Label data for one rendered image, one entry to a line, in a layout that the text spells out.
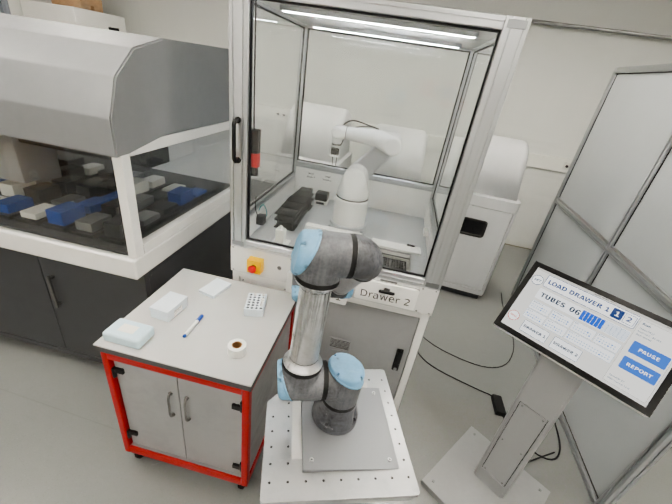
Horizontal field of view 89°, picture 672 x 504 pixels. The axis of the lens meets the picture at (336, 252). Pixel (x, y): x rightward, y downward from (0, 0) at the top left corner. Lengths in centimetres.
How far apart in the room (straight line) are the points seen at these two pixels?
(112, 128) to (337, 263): 104
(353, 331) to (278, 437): 80
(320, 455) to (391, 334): 83
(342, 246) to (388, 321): 100
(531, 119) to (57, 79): 431
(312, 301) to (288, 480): 52
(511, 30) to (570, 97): 347
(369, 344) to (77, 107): 160
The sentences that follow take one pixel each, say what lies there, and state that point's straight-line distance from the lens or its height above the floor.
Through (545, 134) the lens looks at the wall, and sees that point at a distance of 483.
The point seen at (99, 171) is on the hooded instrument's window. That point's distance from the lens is 167.
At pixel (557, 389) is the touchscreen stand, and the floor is 78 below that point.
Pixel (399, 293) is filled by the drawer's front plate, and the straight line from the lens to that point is 163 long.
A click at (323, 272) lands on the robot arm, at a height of 134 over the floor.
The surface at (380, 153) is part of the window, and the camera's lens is 143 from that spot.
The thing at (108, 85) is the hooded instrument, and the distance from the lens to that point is 157.
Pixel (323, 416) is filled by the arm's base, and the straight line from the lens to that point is 118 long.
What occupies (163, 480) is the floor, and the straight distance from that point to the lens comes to 206.
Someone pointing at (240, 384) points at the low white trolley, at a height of 76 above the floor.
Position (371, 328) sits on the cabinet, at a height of 63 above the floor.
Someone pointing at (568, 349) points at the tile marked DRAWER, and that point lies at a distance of 152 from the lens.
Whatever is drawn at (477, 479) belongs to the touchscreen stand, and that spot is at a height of 4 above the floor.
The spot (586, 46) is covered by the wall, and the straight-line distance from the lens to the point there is 486.
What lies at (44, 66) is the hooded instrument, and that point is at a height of 163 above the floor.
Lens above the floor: 177
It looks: 28 degrees down
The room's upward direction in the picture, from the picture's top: 9 degrees clockwise
